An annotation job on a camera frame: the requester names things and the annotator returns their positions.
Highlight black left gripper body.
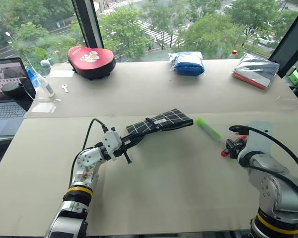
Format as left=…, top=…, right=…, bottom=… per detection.
left=113, top=137, right=133, bottom=165

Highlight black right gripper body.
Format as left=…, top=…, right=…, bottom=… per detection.
left=234, top=138, right=248, bottom=156

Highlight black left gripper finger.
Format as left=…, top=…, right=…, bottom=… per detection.
left=127, top=137, right=146, bottom=149
left=122, top=125, right=162, bottom=144

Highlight red marker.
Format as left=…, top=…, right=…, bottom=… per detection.
left=221, top=134, right=247, bottom=157

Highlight black white grid pouch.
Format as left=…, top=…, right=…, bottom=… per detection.
left=126, top=108, right=194, bottom=136

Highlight green highlighter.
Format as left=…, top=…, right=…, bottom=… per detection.
left=194, top=117, right=224, bottom=144

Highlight dark red clothes in bag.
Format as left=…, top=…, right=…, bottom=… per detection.
left=231, top=52, right=281, bottom=90

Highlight blue cloth in plastic bag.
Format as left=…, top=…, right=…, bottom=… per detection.
left=167, top=51, right=205, bottom=77

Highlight red black heart-shaped pad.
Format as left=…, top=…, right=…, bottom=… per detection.
left=67, top=45, right=116, bottom=81

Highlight green box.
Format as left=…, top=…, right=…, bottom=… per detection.
left=288, top=69, right=298, bottom=85

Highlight clear flat plastic sheet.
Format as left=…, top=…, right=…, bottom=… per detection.
left=48, top=69, right=75, bottom=79

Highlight clear squeeze bottle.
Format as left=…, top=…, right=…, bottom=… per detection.
left=35, top=72, right=56, bottom=98

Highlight grey lidded cup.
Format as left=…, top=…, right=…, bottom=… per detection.
left=40, top=59, right=52, bottom=76

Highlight black window pillar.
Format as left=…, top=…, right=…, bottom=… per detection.
left=71, top=0, right=105, bottom=50

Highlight grey laptop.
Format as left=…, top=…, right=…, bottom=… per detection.
left=0, top=57, right=37, bottom=136

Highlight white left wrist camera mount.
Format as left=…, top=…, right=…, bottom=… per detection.
left=101, top=127, right=123, bottom=161

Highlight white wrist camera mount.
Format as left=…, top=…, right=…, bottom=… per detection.
left=245, top=120, right=274, bottom=159
left=101, top=127, right=123, bottom=161

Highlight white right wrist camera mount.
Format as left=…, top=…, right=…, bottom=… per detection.
left=245, top=120, right=274, bottom=159

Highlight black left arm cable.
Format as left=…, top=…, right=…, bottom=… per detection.
left=68, top=118, right=109, bottom=187

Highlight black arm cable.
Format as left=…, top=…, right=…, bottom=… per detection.
left=68, top=118, right=109, bottom=187
left=228, top=124, right=298, bottom=179

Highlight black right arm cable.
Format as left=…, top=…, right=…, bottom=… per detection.
left=228, top=124, right=298, bottom=179

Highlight black slanted window frame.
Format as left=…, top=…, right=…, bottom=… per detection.
left=268, top=3, right=298, bottom=78

